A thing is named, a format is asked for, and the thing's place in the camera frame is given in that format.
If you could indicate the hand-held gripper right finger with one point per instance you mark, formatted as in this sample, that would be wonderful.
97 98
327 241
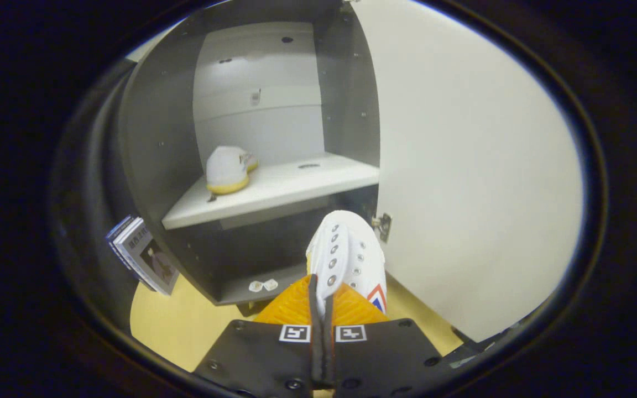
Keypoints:
329 354

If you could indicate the white shoe cabinet door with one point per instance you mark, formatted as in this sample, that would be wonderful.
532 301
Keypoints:
473 166

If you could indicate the white cabinet shelf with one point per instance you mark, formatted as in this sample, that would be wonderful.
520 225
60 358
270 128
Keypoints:
274 190

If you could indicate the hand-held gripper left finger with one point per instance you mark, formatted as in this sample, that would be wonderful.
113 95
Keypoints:
315 354

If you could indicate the white canvas shoe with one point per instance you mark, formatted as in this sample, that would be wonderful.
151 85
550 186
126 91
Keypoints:
346 249
227 168

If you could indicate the grey shoe cabinet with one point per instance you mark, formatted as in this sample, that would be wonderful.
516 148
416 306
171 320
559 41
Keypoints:
152 127

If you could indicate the stack of books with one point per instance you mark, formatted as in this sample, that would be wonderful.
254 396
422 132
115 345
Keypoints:
144 257

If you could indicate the metal door hinge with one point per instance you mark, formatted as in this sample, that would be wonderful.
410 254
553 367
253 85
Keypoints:
383 226

